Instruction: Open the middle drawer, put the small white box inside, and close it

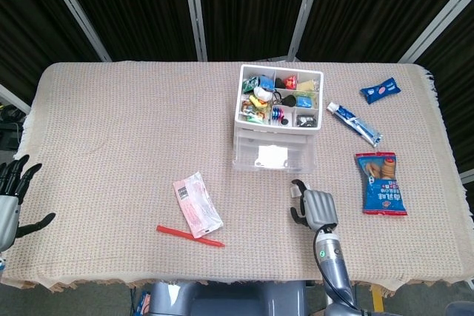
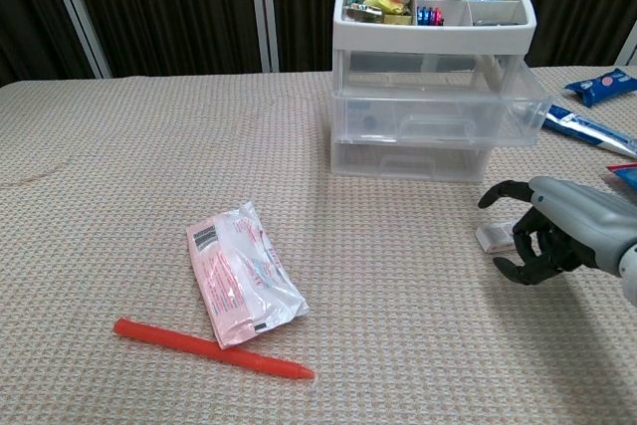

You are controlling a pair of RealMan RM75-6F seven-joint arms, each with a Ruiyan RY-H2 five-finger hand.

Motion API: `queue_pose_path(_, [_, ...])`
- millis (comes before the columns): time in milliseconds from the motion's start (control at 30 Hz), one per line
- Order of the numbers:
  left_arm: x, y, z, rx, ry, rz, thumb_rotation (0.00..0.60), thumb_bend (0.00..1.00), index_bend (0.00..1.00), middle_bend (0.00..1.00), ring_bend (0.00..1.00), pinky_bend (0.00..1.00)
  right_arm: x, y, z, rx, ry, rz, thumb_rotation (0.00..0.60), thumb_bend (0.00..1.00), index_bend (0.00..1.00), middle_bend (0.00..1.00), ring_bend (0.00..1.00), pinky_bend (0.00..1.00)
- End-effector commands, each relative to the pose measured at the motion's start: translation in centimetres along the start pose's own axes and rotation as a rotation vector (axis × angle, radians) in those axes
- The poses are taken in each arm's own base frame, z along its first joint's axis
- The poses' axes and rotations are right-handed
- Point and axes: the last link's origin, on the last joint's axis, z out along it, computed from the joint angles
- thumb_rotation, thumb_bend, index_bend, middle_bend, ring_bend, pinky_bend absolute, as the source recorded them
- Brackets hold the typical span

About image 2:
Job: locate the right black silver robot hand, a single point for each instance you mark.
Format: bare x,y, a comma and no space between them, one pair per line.
572,226

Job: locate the small white cardboard box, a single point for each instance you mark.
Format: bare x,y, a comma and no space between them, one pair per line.
495,237

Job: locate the clear plastic drawer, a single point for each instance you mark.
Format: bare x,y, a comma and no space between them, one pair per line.
448,116
388,161

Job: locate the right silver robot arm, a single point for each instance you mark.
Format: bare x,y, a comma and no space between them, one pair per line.
631,276

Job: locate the clear plastic drawer organizer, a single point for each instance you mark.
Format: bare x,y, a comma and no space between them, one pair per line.
433,37

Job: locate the red blue snack packet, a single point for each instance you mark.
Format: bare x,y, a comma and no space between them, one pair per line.
626,172

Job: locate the blue white toothpaste tube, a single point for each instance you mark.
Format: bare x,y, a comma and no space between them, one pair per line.
587,129

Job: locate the coloured metal carabiners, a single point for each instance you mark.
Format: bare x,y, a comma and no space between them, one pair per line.
429,16

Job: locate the yellow plastic toy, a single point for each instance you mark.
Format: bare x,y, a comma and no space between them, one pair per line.
383,4

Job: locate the foil wrapped candy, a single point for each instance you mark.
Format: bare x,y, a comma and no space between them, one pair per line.
362,13

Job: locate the pink white plastic packet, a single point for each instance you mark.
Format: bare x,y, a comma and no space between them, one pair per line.
239,276

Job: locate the red pen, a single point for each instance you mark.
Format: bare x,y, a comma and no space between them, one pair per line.
199,345

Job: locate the beige woven tablecloth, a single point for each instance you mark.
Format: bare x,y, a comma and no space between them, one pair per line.
149,171

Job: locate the black pleated curtain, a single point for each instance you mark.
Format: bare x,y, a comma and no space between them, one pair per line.
174,7

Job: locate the grey aluminium frame post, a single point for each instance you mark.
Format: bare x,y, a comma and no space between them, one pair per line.
79,17
264,12
628,44

